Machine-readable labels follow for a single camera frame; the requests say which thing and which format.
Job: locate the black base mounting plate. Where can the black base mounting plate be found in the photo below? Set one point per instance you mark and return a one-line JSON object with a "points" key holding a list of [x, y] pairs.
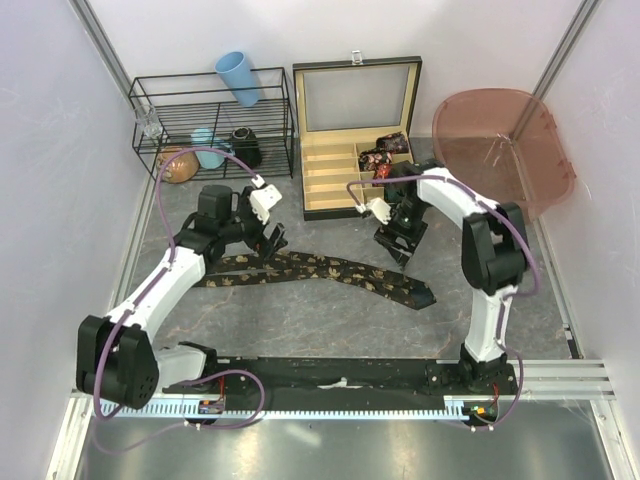
{"points": [[351, 382]]}

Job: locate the black pink floral rolled tie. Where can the black pink floral rolled tie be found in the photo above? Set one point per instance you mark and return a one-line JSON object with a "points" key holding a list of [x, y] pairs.
{"points": [[371, 160]]}

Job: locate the dark floral necktie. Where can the dark floral necktie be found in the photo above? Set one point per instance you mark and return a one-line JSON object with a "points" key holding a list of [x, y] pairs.
{"points": [[289, 266]]}

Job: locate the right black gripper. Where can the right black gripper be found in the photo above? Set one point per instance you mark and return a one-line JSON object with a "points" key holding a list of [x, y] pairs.
{"points": [[387, 235]]}

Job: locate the black wooden tie box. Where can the black wooden tie box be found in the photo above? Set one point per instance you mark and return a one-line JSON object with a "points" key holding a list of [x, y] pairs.
{"points": [[343, 108]]}

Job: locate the red patterned rolled tie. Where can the red patterned rolled tie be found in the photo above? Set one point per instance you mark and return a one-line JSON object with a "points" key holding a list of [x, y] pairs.
{"points": [[382, 174]]}

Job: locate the blue plastic cup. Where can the blue plastic cup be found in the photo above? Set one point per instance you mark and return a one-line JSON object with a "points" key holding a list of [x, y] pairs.
{"points": [[234, 70]]}

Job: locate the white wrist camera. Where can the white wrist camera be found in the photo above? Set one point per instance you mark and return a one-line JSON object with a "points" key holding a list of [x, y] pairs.
{"points": [[263, 198], [377, 208]]}

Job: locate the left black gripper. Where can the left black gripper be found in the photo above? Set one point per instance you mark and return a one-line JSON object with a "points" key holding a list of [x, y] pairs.
{"points": [[260, 243]]}

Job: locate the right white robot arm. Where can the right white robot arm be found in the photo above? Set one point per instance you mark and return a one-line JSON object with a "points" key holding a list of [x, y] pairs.
{"points": [[495, 255]]}

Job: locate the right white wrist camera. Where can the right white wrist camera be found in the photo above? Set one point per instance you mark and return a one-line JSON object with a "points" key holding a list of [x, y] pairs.
{"points": [[377, 208]]}

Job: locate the black wire rack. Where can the black wire rack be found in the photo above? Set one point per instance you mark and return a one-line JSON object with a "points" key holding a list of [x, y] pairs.
{"points": [[185, 102]]}

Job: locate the light blue cable duct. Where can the light blue cable duct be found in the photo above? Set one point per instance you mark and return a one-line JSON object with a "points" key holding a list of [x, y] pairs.
{"points": [[209, 408]]}

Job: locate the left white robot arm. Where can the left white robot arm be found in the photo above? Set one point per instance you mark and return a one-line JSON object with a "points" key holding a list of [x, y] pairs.
{"points": [[115, 359]]}

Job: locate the black ceramic jar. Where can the black ceramic jar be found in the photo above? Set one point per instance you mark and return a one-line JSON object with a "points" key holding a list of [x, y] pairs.
{"points": [[246, 147]]}

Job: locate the light blue mug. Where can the light blue mug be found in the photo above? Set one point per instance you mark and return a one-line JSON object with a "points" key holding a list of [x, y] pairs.
{"points": [[213, 157]]}

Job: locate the dark pink patterned rolled tie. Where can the dark pink patterned rolled tie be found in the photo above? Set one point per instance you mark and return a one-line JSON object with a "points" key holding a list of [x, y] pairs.
{"points": [[394, 143]]}

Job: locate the brown round vase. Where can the brown round vase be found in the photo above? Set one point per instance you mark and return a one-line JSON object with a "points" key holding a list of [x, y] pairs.
{"points": [[182, 169]]}

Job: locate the pink transparent plastic tub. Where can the pink transparent plastic tub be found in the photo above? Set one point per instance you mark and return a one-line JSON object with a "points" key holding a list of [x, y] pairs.
{"points": [[504, 144]]}

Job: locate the clear glass cup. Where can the clear glass cup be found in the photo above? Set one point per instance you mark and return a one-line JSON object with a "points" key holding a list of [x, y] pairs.
{"points": [[147, 119]]}

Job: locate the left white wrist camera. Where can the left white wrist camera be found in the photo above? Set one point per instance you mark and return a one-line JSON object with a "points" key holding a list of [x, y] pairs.
{"points": [[263, 198]]}

